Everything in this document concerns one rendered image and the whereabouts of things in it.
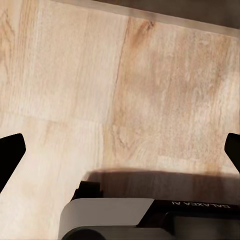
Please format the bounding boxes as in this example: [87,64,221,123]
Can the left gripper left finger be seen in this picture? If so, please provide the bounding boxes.
[0,133,26,193]

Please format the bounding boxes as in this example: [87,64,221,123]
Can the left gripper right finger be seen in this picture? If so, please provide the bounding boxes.
[224,133,240,173]

